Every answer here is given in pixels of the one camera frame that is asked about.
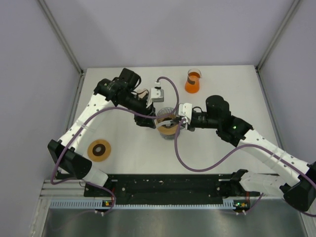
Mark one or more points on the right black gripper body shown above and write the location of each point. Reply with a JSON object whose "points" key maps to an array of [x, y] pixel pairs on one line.
{"points": [[201, 120]]}

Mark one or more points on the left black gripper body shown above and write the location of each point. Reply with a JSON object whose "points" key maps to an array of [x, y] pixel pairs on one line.
{"points": [[134, 102]]}

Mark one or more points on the grey glass server carafe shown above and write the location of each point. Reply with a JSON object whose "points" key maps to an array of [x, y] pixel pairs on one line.
{"points": [[168, 132]]}

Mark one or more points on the orange filter box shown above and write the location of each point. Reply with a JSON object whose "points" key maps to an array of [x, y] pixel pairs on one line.
{"points": [[142, 93]]}

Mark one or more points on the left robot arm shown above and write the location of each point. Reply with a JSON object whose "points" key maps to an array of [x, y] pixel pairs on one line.
{"points": [[68, 151]]}

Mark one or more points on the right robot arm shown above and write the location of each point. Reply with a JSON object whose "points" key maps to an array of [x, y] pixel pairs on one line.
{"points": [[294, 179]]}

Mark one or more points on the orange liquid glass flask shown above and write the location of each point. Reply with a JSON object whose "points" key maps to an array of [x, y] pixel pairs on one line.
{"points": [[192, 84]]}

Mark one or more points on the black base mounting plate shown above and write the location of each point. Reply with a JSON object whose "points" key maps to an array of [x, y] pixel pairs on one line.
{"points": [[185, 180]]}

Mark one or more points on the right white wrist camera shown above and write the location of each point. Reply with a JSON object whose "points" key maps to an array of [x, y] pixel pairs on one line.
{"points": [[185, 111]]}

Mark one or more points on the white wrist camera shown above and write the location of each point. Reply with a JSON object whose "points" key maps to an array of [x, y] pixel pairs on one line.
{"points": [[185, 111], [156, 94]]}

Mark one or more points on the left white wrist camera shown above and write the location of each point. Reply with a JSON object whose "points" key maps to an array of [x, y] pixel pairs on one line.
{"points": [[156, 94]]}

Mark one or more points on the left aluminium frame post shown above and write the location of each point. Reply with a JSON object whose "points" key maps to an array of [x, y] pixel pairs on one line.
{"points": [[59, 35]]}

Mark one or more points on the aluminium frame post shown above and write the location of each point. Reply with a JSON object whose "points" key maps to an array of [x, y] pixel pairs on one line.
{"points": [[59, 35], [295, 5]]}

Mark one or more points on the right aluminium frame post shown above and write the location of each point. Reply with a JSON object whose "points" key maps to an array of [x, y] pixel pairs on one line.
{"points": [[295, 5]]}

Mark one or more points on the grey slotted cable duct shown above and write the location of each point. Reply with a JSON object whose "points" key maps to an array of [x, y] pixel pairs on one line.
{"points": [[101, 204]]}

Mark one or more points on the aluminium front rail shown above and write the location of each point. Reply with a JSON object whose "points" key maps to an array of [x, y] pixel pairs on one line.
{"points": [[49, 188]]}

